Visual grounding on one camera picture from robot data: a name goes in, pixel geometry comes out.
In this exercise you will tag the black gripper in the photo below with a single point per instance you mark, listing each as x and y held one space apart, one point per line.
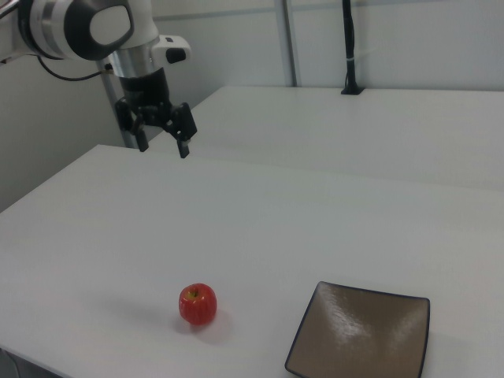
145 88

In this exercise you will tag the red apple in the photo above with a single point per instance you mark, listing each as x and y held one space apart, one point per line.
198 305

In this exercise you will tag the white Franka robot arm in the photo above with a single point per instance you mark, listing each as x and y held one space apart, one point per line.
59 23

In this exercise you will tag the square brown ceramic plate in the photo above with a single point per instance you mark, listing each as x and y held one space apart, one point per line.
354 334

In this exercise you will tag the grey metal partition post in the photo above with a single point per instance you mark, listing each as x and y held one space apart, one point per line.
111 90
289 47

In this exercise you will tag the black camera stand pole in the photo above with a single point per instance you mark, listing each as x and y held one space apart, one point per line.
350 39

